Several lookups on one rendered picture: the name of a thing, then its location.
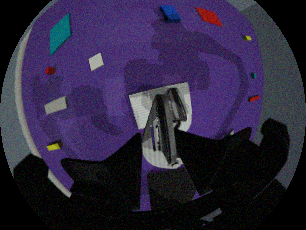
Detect teal flat rectangular plate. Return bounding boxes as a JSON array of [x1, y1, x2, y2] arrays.
[[49, 13, 72, 56]]

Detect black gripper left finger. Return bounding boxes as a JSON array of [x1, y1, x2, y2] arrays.
[[60, 134, 144, 211]]

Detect red flat rectangular plate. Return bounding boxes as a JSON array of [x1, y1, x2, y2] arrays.
[[196, 7, 222, 27]]

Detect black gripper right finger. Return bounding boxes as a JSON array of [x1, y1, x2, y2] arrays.
[[173, 127, 251, 196]]

